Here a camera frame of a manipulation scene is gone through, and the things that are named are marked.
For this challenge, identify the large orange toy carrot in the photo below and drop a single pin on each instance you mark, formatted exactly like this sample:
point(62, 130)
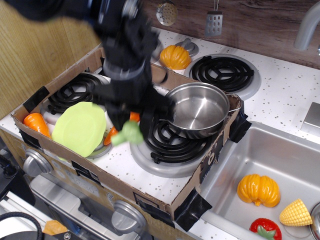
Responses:
point(134, 116)

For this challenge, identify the front left black burner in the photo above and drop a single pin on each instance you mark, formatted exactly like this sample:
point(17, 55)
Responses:
point(77, 90)

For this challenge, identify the red toy strawberry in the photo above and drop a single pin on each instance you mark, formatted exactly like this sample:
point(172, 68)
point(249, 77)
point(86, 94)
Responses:
point(266, 228)

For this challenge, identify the light green plastic plate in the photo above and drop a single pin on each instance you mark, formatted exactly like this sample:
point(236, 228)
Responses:
point(80, 128)

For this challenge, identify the orange toy piece on floor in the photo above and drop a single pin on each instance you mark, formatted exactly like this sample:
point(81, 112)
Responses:
point(54, 227)

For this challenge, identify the back right black burner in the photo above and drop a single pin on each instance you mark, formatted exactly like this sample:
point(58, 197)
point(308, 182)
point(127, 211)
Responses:
point(230, 73)

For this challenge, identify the silver back stove knob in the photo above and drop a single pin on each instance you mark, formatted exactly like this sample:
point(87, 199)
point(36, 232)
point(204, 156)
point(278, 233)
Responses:
point(189, 46)

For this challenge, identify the silver faucet handle base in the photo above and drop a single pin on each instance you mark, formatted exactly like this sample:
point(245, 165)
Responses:
point(311, 123)

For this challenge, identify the silver oven knob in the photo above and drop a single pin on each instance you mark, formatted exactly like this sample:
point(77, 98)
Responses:
point(127, 219)
point(35, 164)

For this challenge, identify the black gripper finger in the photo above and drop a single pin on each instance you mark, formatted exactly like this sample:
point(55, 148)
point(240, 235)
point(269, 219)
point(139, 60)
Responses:
point(118, 115)
point(148, 119)

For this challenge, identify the silver oven door handle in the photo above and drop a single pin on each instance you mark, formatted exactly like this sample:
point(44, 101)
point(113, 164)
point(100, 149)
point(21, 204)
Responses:
point(69, 205)

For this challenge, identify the back left black burner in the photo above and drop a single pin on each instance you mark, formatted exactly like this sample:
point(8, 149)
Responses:
point(157, 52)

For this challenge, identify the silver sink basin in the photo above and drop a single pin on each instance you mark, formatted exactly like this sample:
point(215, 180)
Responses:
point(292, 162)

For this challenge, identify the green toy broccoli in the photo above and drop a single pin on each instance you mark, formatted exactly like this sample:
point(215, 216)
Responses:
point(130, 133)

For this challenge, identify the stainless steel pot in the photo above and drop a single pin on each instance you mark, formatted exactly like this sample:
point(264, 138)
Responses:
point(199, 110)

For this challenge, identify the small orange toy carrot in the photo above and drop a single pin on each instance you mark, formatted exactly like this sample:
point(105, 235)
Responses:
point(36, 122)

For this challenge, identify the silver faucet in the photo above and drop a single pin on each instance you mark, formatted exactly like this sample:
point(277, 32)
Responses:
point(307, 28)

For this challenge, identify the right silver oven knob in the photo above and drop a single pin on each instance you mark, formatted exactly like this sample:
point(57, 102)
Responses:
point(127, 219)

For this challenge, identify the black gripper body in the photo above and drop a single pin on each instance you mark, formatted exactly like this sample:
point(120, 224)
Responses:
point(120, 97)

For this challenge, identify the hanging metal strainer ladle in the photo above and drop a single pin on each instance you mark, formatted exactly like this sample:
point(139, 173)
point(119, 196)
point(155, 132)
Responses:
point(166, 13)

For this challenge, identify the hanging metal spatula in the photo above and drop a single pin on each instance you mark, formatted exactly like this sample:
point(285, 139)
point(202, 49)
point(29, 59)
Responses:
point(214, 21)

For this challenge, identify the silver disc under plate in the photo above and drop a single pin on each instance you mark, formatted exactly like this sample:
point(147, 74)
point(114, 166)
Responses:
point(101, 149)

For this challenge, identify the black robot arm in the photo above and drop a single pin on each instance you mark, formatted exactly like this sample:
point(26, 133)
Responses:
point(128, 42)

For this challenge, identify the brown cardboard fence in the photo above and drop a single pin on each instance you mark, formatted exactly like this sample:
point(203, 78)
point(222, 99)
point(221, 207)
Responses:
point(122, 175)

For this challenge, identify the orange toy pumpkin in sink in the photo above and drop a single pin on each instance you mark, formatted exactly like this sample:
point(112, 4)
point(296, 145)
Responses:
point(259, 190)

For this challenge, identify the front right black burner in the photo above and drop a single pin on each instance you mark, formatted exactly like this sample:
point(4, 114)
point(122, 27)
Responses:
point(168, 155)

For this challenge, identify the black burner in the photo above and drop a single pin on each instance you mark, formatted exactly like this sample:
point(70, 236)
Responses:
point(77, 90)
point(230, 73)
point(157, 52)
point(168, 155)

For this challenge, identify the yellow toy corn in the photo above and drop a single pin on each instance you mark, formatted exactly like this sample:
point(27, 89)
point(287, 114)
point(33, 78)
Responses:
point(296, 214)

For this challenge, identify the orange toy pumpkin on stove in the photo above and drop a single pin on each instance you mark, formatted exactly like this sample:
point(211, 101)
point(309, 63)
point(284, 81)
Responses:
point(175, 57)

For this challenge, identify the left silver oven knob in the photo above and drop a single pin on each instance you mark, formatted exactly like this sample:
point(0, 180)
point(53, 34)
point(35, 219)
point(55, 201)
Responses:
point(35, 164)

